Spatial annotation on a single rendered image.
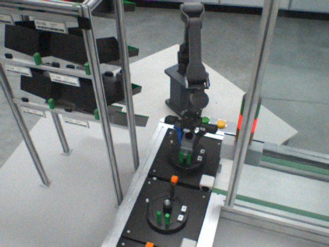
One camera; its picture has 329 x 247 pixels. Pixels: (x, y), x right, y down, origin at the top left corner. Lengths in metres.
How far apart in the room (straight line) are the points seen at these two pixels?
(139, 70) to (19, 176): 0.84
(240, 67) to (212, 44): 0.45
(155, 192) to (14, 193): 0.57
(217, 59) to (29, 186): 2.47
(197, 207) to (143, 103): 0.69
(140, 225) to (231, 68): 2.46
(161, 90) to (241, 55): 1.93
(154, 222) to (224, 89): 0.89
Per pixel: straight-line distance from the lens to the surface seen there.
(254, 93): 0.87
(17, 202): 1.48
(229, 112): 1.70
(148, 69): 1.94
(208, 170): 1.32
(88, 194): 1.41
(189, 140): 1.25
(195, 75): 1.21
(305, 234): 1.31
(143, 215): 1.21
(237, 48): 3.73
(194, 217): 1.20
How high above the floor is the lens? 2.01
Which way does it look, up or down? 45 degrees down
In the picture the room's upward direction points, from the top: 1 degrees counter-clockwise
